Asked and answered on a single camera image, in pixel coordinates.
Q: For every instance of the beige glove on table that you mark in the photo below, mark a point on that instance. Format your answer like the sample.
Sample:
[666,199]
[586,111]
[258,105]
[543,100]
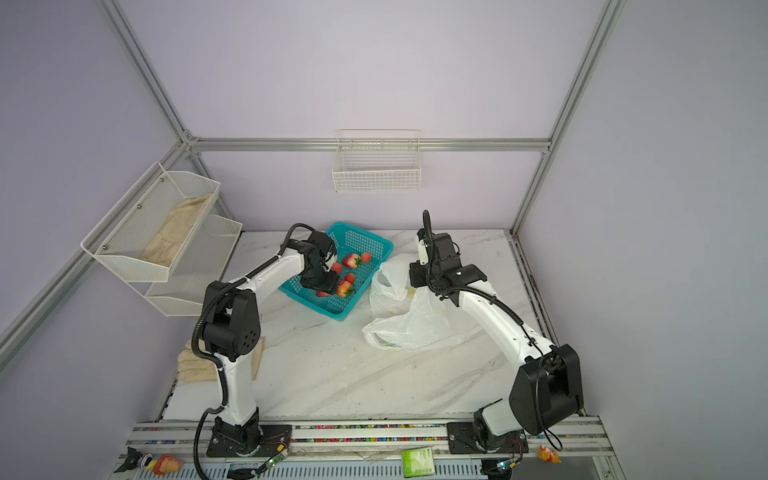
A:
[192,369]

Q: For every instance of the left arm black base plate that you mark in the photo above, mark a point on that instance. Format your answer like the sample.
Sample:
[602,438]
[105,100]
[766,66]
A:
[260,441]

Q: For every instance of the black small object left rail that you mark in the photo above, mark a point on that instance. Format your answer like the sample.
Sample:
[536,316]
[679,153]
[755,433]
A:
[131,462]

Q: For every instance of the lower white mesh shelf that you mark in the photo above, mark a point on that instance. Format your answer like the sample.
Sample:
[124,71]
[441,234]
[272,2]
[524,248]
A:
[204,261]

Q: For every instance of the orange toy rail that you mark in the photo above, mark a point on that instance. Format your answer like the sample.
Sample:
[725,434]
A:
[164,465]
[548,455]

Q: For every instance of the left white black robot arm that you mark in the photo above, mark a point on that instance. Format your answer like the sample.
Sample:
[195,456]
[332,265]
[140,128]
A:
[229,328]

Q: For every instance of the large fake strawberry back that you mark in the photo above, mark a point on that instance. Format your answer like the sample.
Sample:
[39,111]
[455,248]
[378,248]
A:
[352,261]

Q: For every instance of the teal plastic basket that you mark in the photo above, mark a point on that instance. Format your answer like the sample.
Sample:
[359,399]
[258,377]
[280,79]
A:
[348,239]

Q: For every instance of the orange toy left rail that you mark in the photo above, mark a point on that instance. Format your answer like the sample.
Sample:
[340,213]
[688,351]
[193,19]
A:
[164,465]

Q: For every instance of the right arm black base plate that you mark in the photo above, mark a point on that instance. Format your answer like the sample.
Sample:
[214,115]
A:
[471,438]

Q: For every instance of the beige glove in shelf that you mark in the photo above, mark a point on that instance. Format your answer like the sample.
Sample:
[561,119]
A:
[166,244]

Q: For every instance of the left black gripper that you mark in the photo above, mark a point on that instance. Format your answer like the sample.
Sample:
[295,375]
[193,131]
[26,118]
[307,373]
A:
[329,286]

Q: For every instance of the white plastic bag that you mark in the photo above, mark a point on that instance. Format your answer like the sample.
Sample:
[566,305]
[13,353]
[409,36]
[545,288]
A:
[410,319]

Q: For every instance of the white wire wall basket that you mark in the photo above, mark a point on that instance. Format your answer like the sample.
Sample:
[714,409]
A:
[377,161]

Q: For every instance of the orange toy right rail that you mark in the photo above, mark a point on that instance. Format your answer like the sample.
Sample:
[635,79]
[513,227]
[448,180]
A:
[548,455]

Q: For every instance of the upper white mesh shelf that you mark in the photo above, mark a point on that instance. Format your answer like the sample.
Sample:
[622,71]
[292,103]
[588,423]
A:
[118,240]

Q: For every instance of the white mesh shelf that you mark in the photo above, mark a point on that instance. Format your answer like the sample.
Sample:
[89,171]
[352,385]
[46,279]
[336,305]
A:
[204,261]
[118,240]

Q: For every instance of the aluminium mounting rail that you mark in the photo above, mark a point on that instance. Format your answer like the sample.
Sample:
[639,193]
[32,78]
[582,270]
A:
[580,436]

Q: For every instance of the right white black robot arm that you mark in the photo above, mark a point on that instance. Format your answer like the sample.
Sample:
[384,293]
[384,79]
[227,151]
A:
[547,387]

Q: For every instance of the green small box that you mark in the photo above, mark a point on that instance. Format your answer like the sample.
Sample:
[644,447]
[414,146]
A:
[418,463]

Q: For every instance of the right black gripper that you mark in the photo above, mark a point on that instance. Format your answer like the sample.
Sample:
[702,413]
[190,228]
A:
[414,277]

